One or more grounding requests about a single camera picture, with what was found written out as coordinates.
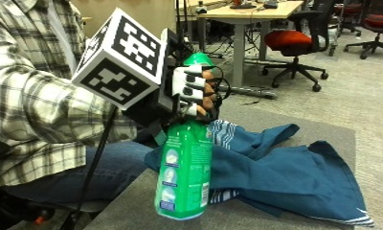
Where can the red seat office chair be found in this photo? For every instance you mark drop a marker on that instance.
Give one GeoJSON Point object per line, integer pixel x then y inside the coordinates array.
{"type": "Point", "coordinates": [377, 22]}
{"type": "Point", "coordinates": [296, 44]}

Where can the light wooden desk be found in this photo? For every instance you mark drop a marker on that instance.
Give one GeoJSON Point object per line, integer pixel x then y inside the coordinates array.
{"type": "Point", "coordinates": [249, 19]}

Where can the white marker cube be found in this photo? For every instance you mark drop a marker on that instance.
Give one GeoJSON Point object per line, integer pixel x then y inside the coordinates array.
{"type": "Point", "coordinates": [122, 60]}

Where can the the person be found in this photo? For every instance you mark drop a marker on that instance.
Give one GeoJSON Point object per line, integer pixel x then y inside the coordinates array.
{"type": "Point", "coordinates": [43, 102]}

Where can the green spray bottle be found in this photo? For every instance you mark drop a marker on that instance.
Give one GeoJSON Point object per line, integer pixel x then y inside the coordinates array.
{"type": "Point", "coordinates": [184, 166]}

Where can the blue striped cloth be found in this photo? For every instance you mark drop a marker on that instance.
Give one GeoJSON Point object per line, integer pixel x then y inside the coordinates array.
{"type": "Point", "coordinates": [281, 172]}

